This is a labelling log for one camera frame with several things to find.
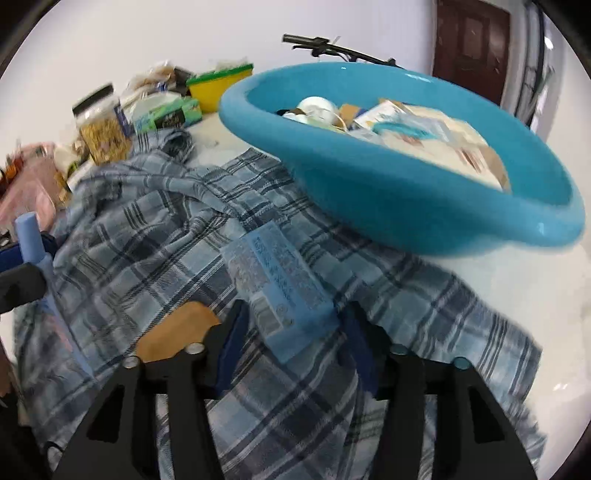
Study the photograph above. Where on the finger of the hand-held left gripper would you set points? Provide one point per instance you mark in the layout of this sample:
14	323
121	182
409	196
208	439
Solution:
21	288
10	259

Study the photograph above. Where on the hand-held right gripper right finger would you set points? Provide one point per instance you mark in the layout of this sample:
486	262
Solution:
361	350

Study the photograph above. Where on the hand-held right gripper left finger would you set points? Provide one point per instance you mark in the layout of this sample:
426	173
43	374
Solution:
231	350

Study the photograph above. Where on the light blue tube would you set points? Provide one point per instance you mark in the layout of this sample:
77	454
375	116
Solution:
32	240

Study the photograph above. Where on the blue patterned box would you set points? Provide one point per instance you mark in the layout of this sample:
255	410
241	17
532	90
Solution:
281	290

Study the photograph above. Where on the blue plastic basin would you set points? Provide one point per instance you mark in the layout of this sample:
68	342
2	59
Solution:
392	203

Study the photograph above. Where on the brown cardboard piece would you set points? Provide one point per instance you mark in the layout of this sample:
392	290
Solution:
178	330

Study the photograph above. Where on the pink bag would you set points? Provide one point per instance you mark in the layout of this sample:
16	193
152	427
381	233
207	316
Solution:
27	189

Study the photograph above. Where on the blue plaid cloth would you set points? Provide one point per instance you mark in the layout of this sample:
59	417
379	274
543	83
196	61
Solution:
152	240

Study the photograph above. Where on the clear jar of nuts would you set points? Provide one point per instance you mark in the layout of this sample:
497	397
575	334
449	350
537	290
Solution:
104	129

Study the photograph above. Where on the green snack packet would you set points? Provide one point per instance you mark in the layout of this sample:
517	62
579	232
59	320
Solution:
171	115

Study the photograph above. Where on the packets inside basin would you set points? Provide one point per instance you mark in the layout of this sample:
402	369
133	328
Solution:
452	143

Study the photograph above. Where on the teal white box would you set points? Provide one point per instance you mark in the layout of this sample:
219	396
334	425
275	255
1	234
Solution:
383	117

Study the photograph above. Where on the clear plastic bag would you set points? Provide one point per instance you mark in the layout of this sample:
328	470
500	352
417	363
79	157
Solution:
157	76

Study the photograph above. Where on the orange box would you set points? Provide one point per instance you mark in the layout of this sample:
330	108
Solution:
351	115

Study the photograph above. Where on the white round container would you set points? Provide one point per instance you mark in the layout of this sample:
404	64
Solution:
318	108

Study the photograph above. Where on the yellow bin with green rim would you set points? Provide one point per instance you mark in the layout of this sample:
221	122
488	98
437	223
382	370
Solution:
214	90

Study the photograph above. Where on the black bicycle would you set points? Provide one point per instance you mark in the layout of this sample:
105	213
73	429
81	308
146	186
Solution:
341	50

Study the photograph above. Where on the brown wooden door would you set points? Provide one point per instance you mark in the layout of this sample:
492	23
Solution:
471	46

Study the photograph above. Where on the black framed glass door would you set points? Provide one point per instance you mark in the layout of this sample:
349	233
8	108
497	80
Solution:
535	69

